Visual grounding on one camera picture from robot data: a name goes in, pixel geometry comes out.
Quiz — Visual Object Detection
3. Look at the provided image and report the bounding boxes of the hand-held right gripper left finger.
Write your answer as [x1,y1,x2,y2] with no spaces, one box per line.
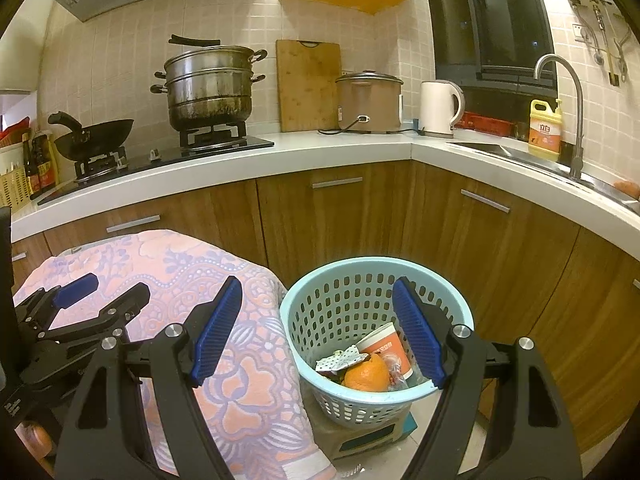
[54,275,244,480]

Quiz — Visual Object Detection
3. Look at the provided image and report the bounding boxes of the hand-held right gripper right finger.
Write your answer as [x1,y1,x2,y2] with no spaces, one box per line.
[391,276,585,480]

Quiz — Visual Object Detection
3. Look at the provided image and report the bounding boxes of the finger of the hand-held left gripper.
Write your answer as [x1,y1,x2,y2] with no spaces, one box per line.
[42,282,152,345]
[15,272,100,334]

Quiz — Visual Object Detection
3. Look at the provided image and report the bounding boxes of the orange white paper cup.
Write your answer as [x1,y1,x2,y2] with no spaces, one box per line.
[356,322,413,383]

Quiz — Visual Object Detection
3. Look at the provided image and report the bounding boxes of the clear plastic wrapper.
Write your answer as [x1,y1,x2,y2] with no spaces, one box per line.
[385,355,411,391]

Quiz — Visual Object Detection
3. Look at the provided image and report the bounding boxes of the large orange peel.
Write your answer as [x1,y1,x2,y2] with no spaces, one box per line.
[344,352,391,393]

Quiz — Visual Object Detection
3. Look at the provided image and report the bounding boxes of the silver dotted wrapper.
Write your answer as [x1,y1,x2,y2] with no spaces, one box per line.
[315,345,371,373]

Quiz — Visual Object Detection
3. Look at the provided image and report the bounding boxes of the teal plastic basket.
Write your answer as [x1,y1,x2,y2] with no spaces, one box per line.
[279,256,476,429]

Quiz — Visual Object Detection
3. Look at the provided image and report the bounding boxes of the person's left hand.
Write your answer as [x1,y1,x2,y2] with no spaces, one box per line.
[15,420,55,463]

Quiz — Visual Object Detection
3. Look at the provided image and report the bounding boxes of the yellow woven basket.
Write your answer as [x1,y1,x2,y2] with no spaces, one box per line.
[0,162,31,213]

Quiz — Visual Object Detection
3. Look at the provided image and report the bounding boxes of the wooden base cabinet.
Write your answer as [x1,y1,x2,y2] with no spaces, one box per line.
[10,160,640,461]

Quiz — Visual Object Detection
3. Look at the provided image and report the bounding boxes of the cardboard box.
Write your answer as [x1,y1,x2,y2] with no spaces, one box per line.
[312,400,418,461]

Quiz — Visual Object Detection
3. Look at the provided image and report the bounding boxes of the dark sauce bottle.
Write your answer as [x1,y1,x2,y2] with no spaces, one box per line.
[25,130,43,198]

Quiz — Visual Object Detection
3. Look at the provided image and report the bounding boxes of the black wok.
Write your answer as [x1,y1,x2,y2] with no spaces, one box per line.
[47,111,136,161]

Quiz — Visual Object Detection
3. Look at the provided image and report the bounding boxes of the black glass gas stove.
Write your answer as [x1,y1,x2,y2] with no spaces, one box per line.
[37,120,276,206]

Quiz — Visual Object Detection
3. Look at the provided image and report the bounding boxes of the red plastic packet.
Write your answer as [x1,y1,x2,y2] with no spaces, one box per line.
[0,116,32,143]

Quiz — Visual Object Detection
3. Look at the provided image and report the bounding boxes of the steel sink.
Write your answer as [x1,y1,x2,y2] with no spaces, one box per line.
[445,141,640,206]

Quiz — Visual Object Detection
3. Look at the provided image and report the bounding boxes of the red crate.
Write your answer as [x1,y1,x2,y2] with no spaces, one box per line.
[457,111,516,137]

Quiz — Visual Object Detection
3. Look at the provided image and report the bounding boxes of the white electric kettle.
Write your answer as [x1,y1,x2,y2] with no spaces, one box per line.
[419,80,466,138]

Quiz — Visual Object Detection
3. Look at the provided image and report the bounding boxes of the brown rice cooker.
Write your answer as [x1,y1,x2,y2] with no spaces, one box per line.
[335,71,405,133]

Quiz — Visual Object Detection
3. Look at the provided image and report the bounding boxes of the yellow dish soap bottle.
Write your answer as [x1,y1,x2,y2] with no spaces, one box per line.
[528,99,563,162]

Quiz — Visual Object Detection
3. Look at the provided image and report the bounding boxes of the steel steamer pot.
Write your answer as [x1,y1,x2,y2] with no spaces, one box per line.
[150,46,268,133]

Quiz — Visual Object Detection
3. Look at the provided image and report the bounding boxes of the wooden cutting board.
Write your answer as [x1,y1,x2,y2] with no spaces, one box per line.
[276,39,343,133]

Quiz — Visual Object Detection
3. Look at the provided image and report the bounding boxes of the steel faucet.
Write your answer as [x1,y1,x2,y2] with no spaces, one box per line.
[533,54,586,181]

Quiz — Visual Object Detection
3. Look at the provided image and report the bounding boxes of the dark window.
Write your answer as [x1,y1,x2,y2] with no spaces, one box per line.
[422,0,558,96]

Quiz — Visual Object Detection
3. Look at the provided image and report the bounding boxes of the black power cord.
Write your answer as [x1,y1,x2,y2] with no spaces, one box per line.
[317,115,373,136]

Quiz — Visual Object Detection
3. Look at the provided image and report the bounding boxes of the black utensil handle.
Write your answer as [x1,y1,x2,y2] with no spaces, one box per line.
[169,34,221,47]

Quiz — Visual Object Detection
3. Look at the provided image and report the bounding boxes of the wall utensil rack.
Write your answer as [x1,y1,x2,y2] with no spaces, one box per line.
[562,0,633,88]

